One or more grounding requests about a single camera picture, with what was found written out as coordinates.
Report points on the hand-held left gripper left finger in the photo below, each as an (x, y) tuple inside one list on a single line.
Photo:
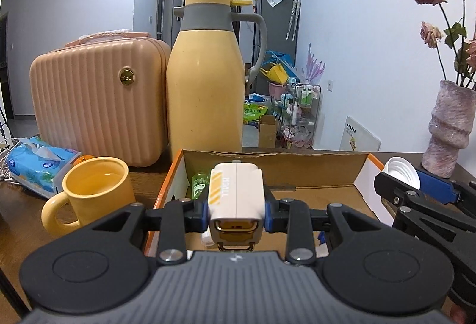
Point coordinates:
[(174, 219)]

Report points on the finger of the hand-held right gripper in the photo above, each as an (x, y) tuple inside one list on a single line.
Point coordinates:
[(437, 186), (427, 223)]

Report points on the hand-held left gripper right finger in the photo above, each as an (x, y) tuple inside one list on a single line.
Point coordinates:
[(299, 219)]

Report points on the white ribbed cap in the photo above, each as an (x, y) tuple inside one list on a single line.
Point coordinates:
[(401, 169)]

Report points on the orange cardboard box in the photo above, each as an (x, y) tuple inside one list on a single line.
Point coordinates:
[(316, 167)]

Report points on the white and yellow charger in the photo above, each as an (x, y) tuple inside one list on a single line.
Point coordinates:
[(238, 193)]

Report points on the small green bottle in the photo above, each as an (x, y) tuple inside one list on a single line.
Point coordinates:
[(200, 186)]

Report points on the pink textured vase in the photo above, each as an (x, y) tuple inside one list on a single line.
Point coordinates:
[(450, 130)]

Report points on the yellow mug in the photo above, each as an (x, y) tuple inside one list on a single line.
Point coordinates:
[(100, 197)]

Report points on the white leaning panel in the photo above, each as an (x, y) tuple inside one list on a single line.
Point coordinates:
[(360, 134)]

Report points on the open brown carton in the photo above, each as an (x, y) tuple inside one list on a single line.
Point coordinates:
[(267, 132)]

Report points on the orange tangerine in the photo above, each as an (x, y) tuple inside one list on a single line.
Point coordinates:
[(81, 159)]

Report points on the green printed bag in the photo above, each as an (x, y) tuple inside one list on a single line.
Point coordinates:
[(254, 113)]

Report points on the pink bin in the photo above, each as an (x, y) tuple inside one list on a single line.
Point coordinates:
[(277, 90)]

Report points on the yellow thermos jug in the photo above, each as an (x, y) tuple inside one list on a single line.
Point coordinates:
[(204, 85)]

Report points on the pink ribbed suitcase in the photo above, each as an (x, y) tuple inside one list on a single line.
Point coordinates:
[(85, 108)]

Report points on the blue tissue pack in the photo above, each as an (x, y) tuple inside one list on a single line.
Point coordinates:
[(37, 167)]

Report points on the yellow plastic bag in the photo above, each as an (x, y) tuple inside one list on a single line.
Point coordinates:
[(275, 72)]

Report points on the blue plastic bag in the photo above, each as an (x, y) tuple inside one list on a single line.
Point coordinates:
[(280, 58)]

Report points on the black stand leg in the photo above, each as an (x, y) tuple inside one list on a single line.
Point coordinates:
[(13, 294)]

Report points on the grey refrigerator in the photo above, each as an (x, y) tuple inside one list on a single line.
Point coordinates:
[(277, 18)]

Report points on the white folded umbrella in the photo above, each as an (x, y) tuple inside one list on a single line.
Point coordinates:
[(293, 15)]

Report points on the grey room door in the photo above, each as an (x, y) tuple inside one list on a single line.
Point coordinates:
[(163, 11)]

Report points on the white wall socket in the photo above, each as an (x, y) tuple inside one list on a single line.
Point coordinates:
[(331, 85)]

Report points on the purple wall decoration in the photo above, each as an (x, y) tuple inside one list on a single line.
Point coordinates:
[(315, 67)]

